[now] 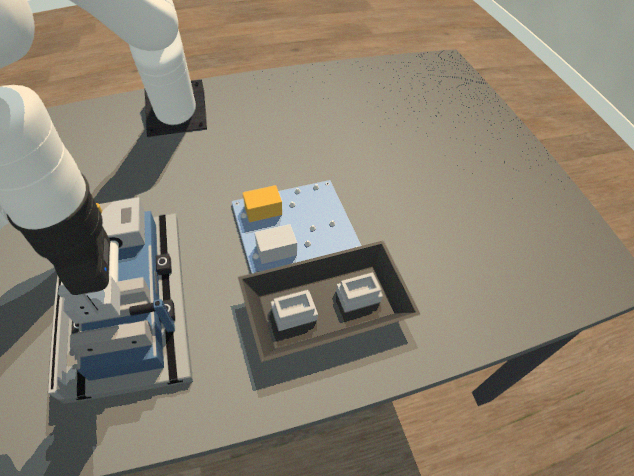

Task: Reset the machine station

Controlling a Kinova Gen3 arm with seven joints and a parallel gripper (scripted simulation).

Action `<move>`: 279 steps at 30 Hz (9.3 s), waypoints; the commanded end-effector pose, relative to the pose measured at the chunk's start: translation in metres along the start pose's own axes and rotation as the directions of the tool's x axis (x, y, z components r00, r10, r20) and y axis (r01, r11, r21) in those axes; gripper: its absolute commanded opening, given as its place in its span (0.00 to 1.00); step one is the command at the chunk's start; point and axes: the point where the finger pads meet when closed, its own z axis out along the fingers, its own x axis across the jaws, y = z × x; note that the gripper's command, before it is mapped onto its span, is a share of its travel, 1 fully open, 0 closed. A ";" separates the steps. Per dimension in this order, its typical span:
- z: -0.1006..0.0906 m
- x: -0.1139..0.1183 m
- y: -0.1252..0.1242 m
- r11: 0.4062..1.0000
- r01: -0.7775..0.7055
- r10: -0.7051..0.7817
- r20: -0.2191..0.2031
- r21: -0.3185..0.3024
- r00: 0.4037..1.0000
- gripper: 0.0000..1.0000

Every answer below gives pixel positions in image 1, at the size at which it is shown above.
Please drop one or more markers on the grey flat bar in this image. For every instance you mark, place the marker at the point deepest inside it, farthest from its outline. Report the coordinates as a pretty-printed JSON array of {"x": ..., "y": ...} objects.
[{"x": 124, "y": 310}]

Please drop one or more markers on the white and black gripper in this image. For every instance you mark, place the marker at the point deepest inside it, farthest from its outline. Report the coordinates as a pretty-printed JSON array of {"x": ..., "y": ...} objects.
[{"x": 60, "y": 219}]

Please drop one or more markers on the yellow rectangular block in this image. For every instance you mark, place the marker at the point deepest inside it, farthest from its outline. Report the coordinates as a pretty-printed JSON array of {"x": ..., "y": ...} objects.
[{"x": 262, "y": 203}]

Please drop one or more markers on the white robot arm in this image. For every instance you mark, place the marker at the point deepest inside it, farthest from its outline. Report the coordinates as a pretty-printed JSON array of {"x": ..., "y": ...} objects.
[{"x": 30, "y": 146}]

